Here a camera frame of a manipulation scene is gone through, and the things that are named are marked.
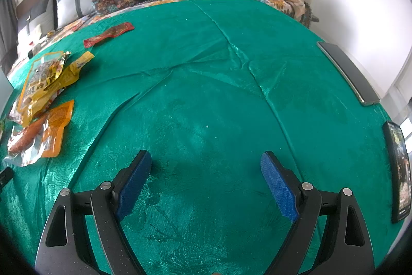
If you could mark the black smartphone with lit screen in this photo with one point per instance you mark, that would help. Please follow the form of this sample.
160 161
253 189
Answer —
399 172

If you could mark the orange sausage packet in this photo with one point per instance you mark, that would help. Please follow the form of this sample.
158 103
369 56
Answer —
51 130

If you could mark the yellow packet with clear window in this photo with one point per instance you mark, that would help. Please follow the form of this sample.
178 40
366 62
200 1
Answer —
38 78

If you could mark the white panel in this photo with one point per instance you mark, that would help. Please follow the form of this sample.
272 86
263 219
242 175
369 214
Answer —
4 88

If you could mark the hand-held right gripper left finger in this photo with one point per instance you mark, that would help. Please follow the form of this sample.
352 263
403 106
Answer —
135 184

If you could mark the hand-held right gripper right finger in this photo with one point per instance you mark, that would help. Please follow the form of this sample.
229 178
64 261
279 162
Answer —
278 188

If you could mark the grey curtain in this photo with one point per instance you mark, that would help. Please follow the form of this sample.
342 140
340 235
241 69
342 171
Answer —
6 23

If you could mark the green bed blanket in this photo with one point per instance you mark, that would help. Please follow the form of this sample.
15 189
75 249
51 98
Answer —
206 85

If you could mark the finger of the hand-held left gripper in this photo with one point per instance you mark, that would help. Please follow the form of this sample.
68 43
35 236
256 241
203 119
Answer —
5 176

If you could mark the grey smartphone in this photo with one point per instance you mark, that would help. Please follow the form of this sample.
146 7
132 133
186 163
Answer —
347 72

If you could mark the red snack packet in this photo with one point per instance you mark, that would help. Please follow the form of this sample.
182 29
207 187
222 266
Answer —
109 33

